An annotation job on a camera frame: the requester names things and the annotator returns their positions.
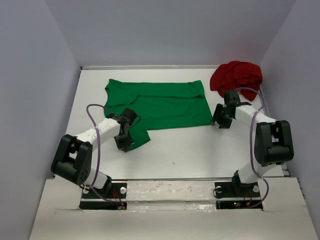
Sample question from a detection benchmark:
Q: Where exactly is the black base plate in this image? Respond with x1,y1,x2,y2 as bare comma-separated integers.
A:
79,181,128,211
212,181,263,210

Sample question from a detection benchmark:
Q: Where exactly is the red t shirt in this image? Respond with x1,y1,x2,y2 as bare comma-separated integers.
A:
209,61,263,101

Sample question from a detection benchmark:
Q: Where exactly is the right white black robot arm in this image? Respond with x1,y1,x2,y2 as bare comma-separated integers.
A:
211,89,294,199

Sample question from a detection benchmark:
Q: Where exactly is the green t shirt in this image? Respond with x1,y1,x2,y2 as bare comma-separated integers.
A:
105,79,212,150

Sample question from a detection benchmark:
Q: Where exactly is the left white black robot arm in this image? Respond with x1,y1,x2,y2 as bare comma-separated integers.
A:
50,108,138,199

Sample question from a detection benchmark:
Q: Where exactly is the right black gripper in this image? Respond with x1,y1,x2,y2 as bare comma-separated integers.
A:
210,103,233,129

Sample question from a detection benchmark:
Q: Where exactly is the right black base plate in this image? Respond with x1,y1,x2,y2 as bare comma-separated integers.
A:
212,181,263,210

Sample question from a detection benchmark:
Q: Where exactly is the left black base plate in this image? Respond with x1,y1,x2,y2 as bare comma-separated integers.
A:
79,181,128,211

